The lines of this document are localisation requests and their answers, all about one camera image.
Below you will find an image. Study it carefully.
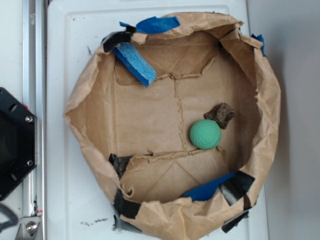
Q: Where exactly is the blue tape top edge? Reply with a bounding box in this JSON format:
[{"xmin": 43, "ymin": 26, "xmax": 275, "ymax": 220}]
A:
[{"xmin": 119, "ymin": 16, "xmax": 180, "ymax": 34}]

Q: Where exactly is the white cutting board tray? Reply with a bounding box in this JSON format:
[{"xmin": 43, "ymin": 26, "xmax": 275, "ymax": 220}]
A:
[{"xmin": 45, "ymin": 0, "xmax": 270, "ymax": 240}]

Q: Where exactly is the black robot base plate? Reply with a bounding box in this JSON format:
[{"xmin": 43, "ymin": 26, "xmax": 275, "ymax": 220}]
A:
[{"xmin": 0, "ymin": 87, "xmax": 36, "ymax": 201}]

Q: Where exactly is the black cable lower left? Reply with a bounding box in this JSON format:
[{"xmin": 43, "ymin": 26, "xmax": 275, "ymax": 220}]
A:
[{"xmin": 0, "ymin": 202, "xmax": 20, "ymax": 230}]

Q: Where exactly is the black tape lower right strip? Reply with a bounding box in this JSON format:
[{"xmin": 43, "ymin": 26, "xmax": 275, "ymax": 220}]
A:
[{"xmin": 221, "ymin": 210, "xmax": 249, "ymax": 233}]

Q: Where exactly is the black tape bottom right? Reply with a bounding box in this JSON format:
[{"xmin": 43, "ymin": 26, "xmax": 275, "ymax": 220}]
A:
[{"xmin": 219, "ymin": 170, "xmax": 256, "ymax": 206}]

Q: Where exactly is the metal corner bracket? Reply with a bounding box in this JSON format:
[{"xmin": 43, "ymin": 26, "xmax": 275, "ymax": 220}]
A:
[{"xmin": 15, "ymin": 216, "xmax": 42, "ymax": 240}]

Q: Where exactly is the black tape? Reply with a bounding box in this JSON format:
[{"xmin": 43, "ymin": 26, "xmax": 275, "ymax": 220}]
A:
[
  {"xmin": 108, "ymin": 153, "xmax": 132, "ymax": 178},
  {"xmin": 101, "ymin": 26, "xmax": 137, "ymax": 53},
  {"xmin": 219, "ymin": 170, "xmax": 256, "ymax": 206},
  {"xmin": 113, "ymin": 188, "xmax": 142, "ymax": 219}
]

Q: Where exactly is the brown rock chunk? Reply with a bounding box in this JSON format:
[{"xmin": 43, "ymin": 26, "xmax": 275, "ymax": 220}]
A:
[{"xmin": 204, "ymin": 102, "xmax": 235, "ymax": 130}]

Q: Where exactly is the black tape top left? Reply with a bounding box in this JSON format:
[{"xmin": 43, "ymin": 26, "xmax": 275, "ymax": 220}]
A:
[{"xmin": 101, "ymin": 26, "xmax": 137, "ymax": 53}]

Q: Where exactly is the brown paper bag bin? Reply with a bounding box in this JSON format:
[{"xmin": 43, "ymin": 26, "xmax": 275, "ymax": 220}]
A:
[{"xmin": 64, "ymin": 12, "xmax": 281, "ymax": 240}]

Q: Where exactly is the green dimpled ball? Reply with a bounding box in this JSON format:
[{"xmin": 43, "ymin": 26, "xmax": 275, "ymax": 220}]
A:
[{"xmin": 189, "ymin": 119, "xmax": 222, "ymax": 150}]

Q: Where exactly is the blue tape inside bottom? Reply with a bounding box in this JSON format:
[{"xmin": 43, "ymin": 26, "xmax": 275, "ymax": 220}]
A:
[{"xmin": 182, "ymin": 172, "xmax": 235, "ymax": 201}]

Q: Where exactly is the black tape inner left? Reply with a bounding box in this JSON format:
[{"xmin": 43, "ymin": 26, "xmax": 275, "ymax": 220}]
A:
[{"xmin": 108, "ymin": 153, "xmax": 132, "ymax": 178}]

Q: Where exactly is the black tape bottom left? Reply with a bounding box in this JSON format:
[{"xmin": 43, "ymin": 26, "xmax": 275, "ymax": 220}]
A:
[{"xmin": 113, "ymin": 188, "xmax": 142, "ymax": 219}]

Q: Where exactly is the blue sponge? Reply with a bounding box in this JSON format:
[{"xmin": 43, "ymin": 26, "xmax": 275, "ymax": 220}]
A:
[{"xmin": 113, "ymin": 42, "xmax": 157, "ymax": 88}]

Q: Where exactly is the blue tape edge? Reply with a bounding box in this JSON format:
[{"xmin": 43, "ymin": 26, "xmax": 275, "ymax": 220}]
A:
[
  {"xmin": 250, "ymin": 33, "xmax": 268, "ymax": 58},
  {"xmin": 119, "ymin": 16, "xmax": 180, "ymax": 34}
]

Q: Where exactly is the blue tape right edge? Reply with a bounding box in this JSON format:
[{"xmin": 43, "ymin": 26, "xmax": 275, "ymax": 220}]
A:
[{"xmin": 250, "ymin": 33, "xmax": 268, "ymax": 58}]

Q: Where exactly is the aluminium extrusion rail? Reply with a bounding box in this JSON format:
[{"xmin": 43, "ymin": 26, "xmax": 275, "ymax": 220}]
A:
[{"xmin": 22, "ymin": 0, "xmax": 49, "ymax": 240}]

